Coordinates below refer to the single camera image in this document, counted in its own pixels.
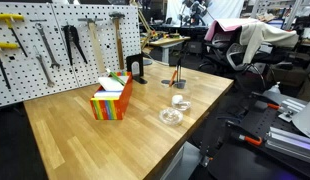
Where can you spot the black pliers tool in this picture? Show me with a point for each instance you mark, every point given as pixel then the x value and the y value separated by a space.
pixel 71 35

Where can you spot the background wooden desk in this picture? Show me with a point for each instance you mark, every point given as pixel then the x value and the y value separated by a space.
pixel 166 44

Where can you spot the black metal bookend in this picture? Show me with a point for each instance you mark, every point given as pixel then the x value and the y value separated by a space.
pixel 135 67

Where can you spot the clear glass jar lid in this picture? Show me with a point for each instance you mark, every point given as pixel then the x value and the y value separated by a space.
pixel 171 116

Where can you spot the thin green book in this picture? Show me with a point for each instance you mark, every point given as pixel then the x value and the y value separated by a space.
pixel 115 77

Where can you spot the left white pegboard panel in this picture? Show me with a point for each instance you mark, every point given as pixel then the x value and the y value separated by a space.
pixel 24 72

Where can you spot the upper yellow T-handle wrench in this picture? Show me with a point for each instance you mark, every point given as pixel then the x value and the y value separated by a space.
pixel 9 19

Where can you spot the white pegboard panel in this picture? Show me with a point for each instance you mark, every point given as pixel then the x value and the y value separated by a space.
pixel 24 72
pixel 87 73

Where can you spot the rainbow striped cardboard box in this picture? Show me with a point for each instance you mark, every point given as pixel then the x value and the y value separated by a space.
pixel 112 105

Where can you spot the black office chair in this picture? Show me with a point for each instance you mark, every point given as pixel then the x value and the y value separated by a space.
pixel 226 54

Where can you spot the brown wooden handle hammer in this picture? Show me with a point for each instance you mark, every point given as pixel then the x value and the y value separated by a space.
pixel 116 16

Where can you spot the beige jacket on chair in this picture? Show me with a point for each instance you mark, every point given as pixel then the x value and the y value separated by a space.
pixel 254 34

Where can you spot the small white object in jar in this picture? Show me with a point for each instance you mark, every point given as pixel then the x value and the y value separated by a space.
pixel 176 99

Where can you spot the pink cloth on chair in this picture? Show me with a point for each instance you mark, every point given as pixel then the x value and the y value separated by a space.
pixel 226 25

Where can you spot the long silver combination wrench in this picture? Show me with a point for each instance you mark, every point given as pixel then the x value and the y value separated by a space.
pixel 40 29

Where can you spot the white book in box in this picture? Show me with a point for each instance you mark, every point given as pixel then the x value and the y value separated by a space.
pixel 110 84

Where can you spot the yellow t-handle wrench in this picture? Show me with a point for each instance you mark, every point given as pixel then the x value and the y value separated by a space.
pixel 4 45
pixel 9 19

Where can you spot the right white pegboard panel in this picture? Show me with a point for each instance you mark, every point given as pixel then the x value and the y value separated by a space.
pixel 87 73

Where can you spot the light wooden handle hammer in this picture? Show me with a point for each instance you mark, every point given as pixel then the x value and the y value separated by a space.
pixel 95 43

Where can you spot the clear glass jar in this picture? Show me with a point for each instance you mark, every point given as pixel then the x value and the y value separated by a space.
pixel 183 106

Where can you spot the lower yellow T-handle wrench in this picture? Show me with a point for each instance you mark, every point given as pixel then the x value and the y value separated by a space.
pixel 4 45

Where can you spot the orange handled black clamp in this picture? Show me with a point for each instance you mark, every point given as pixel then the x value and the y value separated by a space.
pixel 242 134

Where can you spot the black stand with orange tool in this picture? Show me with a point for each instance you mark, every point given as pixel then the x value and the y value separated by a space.
pixel 176 79

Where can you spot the short silver wrench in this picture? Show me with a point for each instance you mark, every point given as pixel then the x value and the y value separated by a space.
pixel 38 56

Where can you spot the aluminium extrusion rails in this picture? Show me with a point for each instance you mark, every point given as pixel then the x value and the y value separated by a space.
pixel 288 143

